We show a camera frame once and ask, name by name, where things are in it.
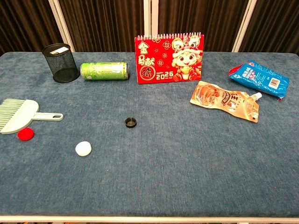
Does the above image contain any blue snack bag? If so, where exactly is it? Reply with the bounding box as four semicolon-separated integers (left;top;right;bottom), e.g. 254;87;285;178
228;60;290;102

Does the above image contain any orange spouted sauce pouch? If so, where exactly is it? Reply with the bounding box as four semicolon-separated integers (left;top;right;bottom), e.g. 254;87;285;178
189;80;263;124

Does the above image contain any red 2026 desk calendar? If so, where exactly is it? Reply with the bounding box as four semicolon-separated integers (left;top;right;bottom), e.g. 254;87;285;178
134;32;205;85

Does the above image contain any black bottle cap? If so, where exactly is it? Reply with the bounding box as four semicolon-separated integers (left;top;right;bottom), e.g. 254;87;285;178
124;117;138;128

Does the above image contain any black mesh pen holder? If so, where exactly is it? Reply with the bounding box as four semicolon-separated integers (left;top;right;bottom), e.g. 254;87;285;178
42;43;80;84

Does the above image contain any light green dustpan brush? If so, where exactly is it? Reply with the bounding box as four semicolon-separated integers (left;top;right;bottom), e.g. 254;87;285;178
0;98;64;135

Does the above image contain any red bottle cap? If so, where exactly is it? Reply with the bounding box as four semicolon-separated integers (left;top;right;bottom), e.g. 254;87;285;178
17;127;35;141

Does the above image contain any blue table cloth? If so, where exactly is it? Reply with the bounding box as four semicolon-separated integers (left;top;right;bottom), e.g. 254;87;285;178
0;51;299;218

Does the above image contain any white bottle cap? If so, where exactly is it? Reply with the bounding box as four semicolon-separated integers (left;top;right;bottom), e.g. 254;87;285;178
75;141;93;157

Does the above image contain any green energy drink can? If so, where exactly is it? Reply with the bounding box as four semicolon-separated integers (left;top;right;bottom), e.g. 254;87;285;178
80;61;129;81

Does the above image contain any white frame post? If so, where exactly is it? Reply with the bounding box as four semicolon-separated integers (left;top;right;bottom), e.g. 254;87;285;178
143;0;159;37
231;0;257;53
48;0;76;53

